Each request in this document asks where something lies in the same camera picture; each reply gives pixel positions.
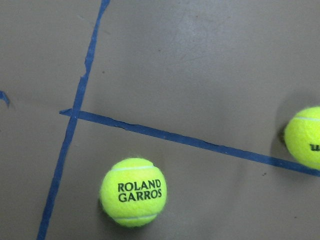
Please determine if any Roland Garros tennis ball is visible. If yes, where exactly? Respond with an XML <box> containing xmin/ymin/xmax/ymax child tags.
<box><xmin>99</xmin><ymin>158</ymin><xmax>167</xmax><ymax>228</ymax></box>

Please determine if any Wilson 3 tennis ball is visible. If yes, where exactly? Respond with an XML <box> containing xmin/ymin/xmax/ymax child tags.
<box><xmin>284</xmin><ymin>106</ymin><xmax>320</xmax><ymax>170</ymax></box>

